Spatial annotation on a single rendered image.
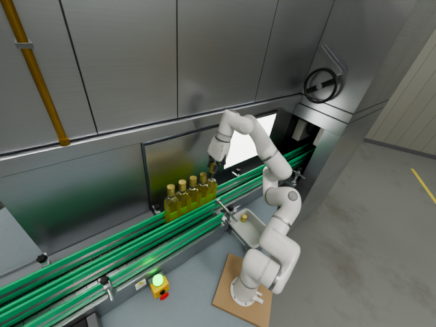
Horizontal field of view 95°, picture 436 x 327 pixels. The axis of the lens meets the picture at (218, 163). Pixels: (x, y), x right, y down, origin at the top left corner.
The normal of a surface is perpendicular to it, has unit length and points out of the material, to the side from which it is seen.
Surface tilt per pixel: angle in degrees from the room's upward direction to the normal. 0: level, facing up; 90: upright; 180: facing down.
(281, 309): 0
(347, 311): 0
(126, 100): 90
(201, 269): 0
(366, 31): 90
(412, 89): 90
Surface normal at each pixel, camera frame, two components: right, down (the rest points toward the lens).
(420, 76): -0.34, 0.55
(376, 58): -0.78, 0.30
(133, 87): 0.62, 0.54
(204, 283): 0.11, -0.79
